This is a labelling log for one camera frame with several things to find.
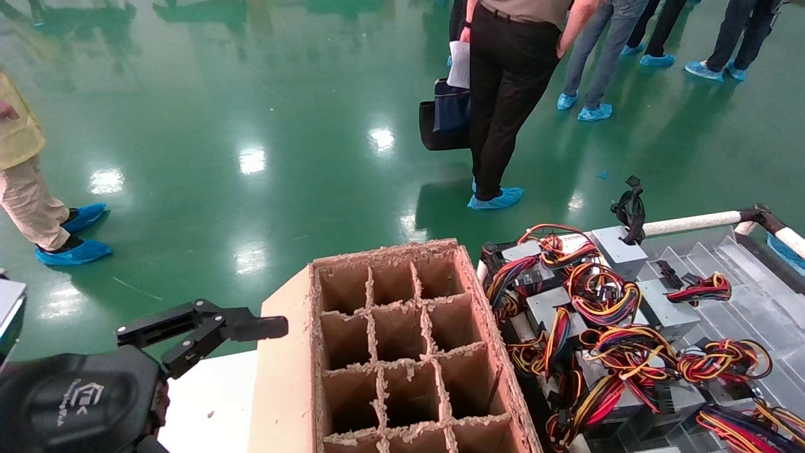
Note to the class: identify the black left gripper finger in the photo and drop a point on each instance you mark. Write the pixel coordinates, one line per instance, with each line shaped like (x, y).
(251, 327)

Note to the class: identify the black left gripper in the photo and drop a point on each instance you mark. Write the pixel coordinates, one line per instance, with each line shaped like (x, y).
(75, 402)

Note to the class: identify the brown cardboard divider box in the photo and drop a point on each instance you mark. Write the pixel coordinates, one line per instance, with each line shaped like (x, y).
(402, 340)

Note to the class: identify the grey box device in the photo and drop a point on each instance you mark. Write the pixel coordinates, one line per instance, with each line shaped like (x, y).
(9, 314)

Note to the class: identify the person in yellow coat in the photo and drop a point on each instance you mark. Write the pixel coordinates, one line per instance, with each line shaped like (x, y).
(25, 195)

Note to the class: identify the dark blue tote bag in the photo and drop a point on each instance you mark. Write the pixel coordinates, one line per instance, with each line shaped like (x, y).
(446, 119)

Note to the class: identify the white paper sheet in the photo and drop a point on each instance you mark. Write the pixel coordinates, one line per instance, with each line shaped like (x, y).
(459, 63)

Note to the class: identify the person in black trousers beige shirt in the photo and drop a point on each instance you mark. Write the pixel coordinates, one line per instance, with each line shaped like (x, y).
(503, 94)

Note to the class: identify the person in grey jeans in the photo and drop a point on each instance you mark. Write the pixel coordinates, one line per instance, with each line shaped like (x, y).
(613, 44)

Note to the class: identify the pile of power supplies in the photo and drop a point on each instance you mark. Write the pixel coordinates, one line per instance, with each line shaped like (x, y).
(755, 308)

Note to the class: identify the black pipe joint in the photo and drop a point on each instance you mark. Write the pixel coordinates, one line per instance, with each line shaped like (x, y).
(764, 217)

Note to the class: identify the person in dark jeans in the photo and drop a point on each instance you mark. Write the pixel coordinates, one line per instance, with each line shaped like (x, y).
(742, 28)

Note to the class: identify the long white pipe rail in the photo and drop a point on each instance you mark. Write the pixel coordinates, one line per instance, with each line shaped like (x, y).
(692, 223)

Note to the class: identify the short white pipe rail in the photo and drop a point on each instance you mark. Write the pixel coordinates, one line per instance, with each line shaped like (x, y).
(793, 240)

